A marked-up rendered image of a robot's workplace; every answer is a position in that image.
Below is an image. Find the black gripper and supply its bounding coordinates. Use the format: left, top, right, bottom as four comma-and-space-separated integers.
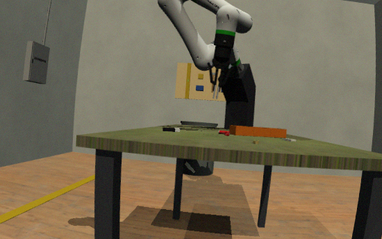
207, 46, 234, 99

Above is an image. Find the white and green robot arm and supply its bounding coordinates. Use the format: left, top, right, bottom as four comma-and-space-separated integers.
158, 0, 253, 78

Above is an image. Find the orange three-compartment bin rack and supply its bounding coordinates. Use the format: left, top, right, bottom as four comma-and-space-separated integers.
229, 125, 287, 138

